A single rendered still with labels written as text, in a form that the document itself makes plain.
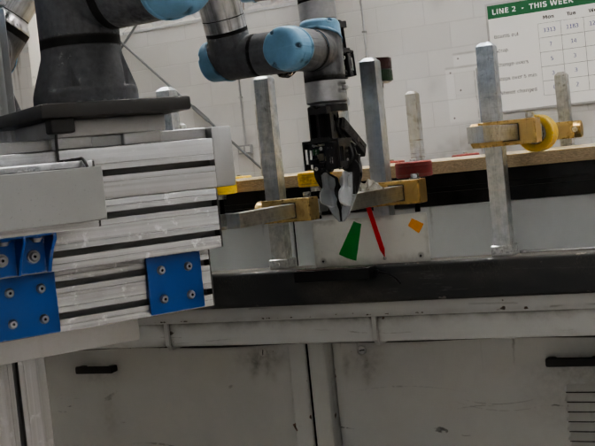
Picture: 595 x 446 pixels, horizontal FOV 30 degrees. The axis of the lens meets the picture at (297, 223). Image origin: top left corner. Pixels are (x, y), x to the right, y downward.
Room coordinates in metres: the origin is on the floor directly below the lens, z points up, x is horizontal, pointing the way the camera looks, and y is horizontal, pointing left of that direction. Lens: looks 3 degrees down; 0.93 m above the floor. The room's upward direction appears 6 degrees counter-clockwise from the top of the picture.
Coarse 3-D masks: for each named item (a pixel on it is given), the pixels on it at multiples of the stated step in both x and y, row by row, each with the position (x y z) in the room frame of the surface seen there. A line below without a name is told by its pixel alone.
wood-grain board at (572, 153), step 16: (592, 144) 2.68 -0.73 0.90; (432, 160) 2.81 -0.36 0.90; (448, 160) 2.46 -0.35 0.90; (464, 160) 2.44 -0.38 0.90; (480, 160) 2.43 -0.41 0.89; (512, 160) 2.40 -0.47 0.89; (528, 160) 2.38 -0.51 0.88; (544, 160) 2.37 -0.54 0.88; (560, 160) 2.35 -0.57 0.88; (576, 160) 2.34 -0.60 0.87; (288, 176) 2.62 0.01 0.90; (336, 176) 2.57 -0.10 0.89; (368, 176) 2.54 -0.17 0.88
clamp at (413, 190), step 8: (384, 184) 2.31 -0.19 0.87; (392, 184) 2.31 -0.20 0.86; (400, 184) 2.30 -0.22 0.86; (408, 184) 2.29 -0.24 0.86; (416, 184) 2.28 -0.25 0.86; (424, 184) 2.32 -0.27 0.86; (408, 192) 2.29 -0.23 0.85; (416, 192) 2.28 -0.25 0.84; (424, 192) 2.31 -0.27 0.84; (400, 200) 2.30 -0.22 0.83; (408, 200) 2.29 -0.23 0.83; (416, 200) 2.28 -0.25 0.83; (424, 200) 2.31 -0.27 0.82
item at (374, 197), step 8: (360, 192) 2.11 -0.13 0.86; (368, 192) 2.12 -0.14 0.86; (376, 192) 2.16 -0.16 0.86; (384, 192) 2.20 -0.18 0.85; (392, 192) 2.24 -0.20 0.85; (400, 192) 2.28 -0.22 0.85; (360, 200) 2.08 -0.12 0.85; (368, 200) 2.12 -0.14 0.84; (376, 200) 2.15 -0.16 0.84; (384, 200) 2.19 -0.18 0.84; (392, 200) 2.23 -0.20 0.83; (352, 208) 2.04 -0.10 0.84; (360, 208) 2.07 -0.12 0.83
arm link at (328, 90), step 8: (328, 80) 1.98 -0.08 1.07; (336, 80) 1.98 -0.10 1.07; (344, 80) 2.00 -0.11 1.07; (312, 88) 1.99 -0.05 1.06; (320, 88) 1.98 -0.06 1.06; (328, 88) 1.98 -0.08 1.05; (336, 88) 1.98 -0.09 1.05; (344, 88) 2.00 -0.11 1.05; (312, 96) 1.99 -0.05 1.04; (320, 96) 1.98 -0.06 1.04; (328, 96) 1.98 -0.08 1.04; (336, 96) 1.98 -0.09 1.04; (344, 96) 2.00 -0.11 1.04; (312, 104) 2.00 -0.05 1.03; (320, 104) 1.99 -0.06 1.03
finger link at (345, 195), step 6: (342, 174) 2.00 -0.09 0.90; (348, 174) 2.01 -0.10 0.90; (342, 180) 2.00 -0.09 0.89; (348, 180) 2.01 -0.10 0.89; (342, 186) 1.99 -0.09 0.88; (348, 186) 2.01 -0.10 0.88; (342, 192) 1.99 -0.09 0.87; (348, 192) 2.01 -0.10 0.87; (342, 198) 1.98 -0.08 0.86; (348, 198) 2.01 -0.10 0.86; (354, 198) 2.02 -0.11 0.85; (348, 204) 2.01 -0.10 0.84; (342, 210) 2.02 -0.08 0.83; (348, 210) 2.02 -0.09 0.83; (342, 216) 2.02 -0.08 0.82
